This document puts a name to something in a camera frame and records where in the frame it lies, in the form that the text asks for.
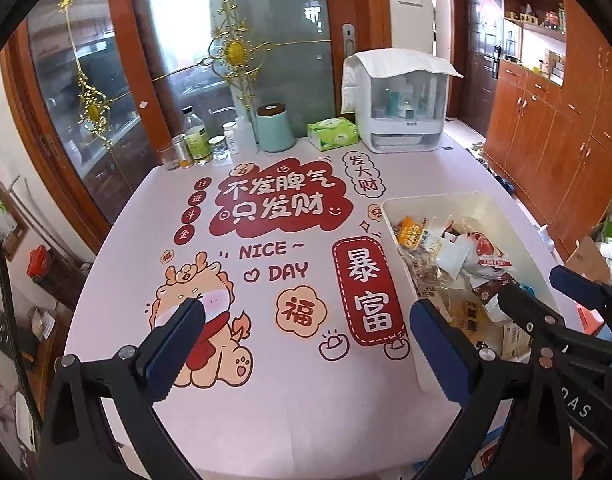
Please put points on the clear bag of rice cake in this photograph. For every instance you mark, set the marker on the clear bag of rice cake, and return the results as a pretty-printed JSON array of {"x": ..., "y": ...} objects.
[{"x": 466, "y": 226}]

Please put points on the red white triangular snack packet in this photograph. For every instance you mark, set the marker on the red white triangular snack packet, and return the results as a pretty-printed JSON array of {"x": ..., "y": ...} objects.
[{"x": 491, "y": 255}]

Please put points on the clear bottle with green label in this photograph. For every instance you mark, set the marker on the clear bottle with green label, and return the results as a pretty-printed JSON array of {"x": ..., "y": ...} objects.
[{"x": 197, "y": 137}]

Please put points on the green tissue pack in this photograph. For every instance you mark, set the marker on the green tissue pack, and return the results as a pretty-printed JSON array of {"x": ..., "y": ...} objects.
[{"x": 333, "y": 134}]

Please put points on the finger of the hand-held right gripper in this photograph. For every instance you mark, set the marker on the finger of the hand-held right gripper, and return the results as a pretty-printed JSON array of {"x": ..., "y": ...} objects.
[
  {"x": 578, "y": 285},
  {"x": 523, "y": 307}
]

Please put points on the wooden wall cabinet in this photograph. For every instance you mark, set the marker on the wooden wall cabinet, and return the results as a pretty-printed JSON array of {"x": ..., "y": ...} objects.
[{"x": 551, "y": 125}]

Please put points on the dark entrance door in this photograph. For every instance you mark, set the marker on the dark entrance door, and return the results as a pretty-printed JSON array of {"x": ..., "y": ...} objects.
[{"x": 478, "y": 60}]

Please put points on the clear packet of brown pastry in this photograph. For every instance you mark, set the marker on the clear packet of brown pastry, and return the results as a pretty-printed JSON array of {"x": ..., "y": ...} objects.
[{"x": 426, "y": 270}]

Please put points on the mint green canister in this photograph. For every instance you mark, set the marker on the mint green canister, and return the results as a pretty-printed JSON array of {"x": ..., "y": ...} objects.
[{"x": 275, "y": 130}]

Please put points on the white slipper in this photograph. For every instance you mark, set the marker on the white slipper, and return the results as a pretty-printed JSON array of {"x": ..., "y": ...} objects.
[{"x": 546, "y": 237}]

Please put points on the white squeeze bottle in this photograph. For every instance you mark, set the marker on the white squeeze bottle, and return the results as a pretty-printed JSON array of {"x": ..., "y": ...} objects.
[{"x": 245, "y": 135}]

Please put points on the white cloth cover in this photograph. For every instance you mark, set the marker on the white cloth cover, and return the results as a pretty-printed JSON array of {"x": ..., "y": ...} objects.
[{"x": 406, "y": 62}]

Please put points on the orange and white snack packet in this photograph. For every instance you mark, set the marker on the orange and white snack packet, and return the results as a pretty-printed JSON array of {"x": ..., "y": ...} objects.
[{"x": 413, "y": 232}]

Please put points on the long cream cracker packet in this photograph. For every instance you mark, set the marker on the long cream cracker packet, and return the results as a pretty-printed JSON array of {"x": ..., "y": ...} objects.
[{"x": 428, "y": 294}]

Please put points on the small cream snack packet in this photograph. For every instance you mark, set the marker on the small cream snack packet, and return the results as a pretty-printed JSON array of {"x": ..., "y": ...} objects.
[{"x": 516, "y": 341}]

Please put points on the small white pill bottle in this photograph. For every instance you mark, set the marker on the small white pill bottle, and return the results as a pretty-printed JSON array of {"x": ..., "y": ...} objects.
[{"x": 229, "y": 137}]

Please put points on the cardboard box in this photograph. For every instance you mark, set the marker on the cardboard box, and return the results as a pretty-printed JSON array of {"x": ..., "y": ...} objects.
[{"x": 586, "y": 257}]

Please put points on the small metal can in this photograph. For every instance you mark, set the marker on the small metal can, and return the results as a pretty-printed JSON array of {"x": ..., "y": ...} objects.
[{"x": 180, "y": 152}]

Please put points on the small jar with white lid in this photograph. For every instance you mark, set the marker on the small jar with white lid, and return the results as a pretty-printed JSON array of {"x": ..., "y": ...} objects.
[{"x": 217, "y": 149}]

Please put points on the white plastic bin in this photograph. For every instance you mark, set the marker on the white plastic bin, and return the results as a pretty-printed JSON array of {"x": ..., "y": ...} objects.
[{"x": 486, "y": 205}]

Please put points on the clear glass door gold ornament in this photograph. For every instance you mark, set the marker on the clear glass door gold ornament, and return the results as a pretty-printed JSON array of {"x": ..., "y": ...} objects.
[{"x": 71, "y": 85}]

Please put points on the white sterilizer cabinet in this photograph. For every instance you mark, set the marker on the white sterilizer cabinet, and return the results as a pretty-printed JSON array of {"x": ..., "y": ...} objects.
[{"x": 406, "y": 110}]

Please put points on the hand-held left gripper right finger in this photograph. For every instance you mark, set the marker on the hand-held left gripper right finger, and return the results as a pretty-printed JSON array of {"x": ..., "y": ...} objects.
[{"x": 443, "y": 355}]

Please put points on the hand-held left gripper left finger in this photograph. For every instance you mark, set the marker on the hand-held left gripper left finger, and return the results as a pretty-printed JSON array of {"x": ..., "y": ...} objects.
[{"x": 173, "y": 355}]

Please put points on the red flowered snack packet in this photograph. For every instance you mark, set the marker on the red flowered snack packet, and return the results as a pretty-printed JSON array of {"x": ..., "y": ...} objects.
[{"x": 491, "y": 289}]

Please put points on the small clear drinking glass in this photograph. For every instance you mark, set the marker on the small clear drinking glass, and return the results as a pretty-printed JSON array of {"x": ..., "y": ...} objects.
[{"x": 167, "y": 159}]

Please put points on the pink plastic stool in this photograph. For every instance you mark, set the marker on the pink plastic stool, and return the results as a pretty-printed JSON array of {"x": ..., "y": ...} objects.
[{"x": 588, "y": 319}]

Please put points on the blue clog shoe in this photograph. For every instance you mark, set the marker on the blue clog shoe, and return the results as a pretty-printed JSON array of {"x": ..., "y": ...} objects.
[{"x": 508, "y": 187}]

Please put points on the bread packet with dark label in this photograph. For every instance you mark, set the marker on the bread packet with dark label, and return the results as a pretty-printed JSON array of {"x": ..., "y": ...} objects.
[{"x": 468, "y": 317}]

